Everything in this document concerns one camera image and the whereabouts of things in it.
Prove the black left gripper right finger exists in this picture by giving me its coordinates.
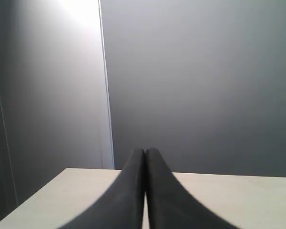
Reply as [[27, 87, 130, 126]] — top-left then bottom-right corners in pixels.
[[145, 148, 231, 229]]

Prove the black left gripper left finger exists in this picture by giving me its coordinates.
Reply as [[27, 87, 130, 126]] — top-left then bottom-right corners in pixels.
[[61, 149, 145, 229]]

